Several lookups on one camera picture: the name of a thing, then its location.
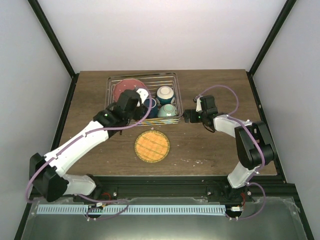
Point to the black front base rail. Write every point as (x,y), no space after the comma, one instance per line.
(214,188)

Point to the yellow plate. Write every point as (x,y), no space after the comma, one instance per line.
(152,146)

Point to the chrome wire dish rack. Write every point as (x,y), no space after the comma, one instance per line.
(152,81)

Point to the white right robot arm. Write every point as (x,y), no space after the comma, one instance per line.
(254,144)

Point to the black aluminium frame post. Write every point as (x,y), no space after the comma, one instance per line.
(43,20)

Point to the dark blue mug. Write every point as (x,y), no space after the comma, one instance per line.
(154,108)

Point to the pale green bowl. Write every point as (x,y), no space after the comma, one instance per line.
(167,110)

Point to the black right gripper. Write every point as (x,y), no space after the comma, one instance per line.
(193,119)

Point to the pink scalloped plate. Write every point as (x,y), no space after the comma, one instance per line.
(127,84)

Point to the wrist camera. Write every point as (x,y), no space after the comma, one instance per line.
(143,94)
(198,104)

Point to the black right frame post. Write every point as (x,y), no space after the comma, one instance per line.
(280,20)

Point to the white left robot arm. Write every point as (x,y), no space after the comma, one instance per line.
(48,173)

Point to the light blue slotted strip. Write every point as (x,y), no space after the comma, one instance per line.
(78,209)

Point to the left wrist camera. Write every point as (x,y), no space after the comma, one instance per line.
(143,94)

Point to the white and teal bowl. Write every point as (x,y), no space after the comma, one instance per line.
(165,95)

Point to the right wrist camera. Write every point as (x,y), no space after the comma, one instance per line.
(198,104)

